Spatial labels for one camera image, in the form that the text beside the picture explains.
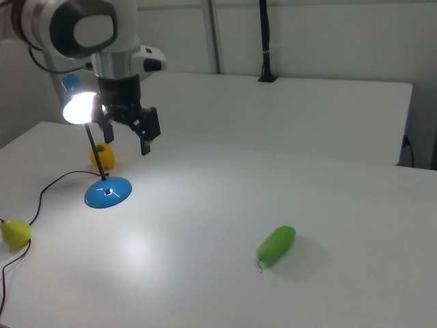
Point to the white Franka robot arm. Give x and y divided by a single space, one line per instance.
119 27

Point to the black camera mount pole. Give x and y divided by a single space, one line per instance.
265 34

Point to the yellow-green toy pear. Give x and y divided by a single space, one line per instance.
15 234

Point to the white neighbouring table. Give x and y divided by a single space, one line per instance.
273 112

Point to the yellow toy bell pepper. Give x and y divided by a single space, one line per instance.
108 159

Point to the blue desk lamp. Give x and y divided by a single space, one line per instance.
106 199

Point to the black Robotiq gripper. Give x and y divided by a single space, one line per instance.
119 99

